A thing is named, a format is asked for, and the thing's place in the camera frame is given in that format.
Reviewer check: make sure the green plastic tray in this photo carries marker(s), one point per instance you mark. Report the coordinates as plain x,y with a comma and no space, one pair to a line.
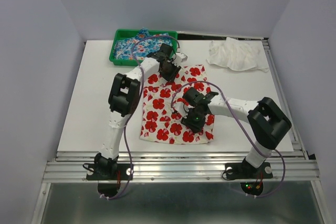
118,60

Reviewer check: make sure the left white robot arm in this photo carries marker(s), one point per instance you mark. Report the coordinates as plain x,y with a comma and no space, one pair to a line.
123,101

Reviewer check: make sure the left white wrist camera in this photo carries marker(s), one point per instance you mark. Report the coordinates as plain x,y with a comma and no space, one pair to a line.
180,57

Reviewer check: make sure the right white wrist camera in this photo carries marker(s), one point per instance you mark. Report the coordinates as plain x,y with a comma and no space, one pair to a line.
180,106

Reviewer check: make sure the blue floral skirt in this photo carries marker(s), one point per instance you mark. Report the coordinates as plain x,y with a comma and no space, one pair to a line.
139,47

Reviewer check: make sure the red poppy white skirt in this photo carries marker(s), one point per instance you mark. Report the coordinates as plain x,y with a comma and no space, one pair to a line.
159,122

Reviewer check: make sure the aluminium rail frame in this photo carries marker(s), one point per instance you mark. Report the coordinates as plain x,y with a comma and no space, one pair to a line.
171,184

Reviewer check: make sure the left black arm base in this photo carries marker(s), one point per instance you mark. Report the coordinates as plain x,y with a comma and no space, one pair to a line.
123,172

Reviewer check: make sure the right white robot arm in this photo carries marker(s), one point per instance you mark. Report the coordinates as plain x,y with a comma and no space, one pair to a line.
267,121

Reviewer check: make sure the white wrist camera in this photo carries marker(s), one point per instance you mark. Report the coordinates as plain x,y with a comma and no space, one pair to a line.
180,106
180,57

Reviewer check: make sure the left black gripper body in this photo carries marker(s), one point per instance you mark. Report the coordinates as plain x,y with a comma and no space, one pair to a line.
170,71

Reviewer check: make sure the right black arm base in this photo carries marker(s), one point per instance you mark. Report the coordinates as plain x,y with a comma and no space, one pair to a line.
244,170

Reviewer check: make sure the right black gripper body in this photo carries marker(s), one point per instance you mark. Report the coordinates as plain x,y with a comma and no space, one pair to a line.
195,119

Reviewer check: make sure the white crumpled skirt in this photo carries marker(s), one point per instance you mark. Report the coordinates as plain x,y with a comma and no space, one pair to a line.
238,55

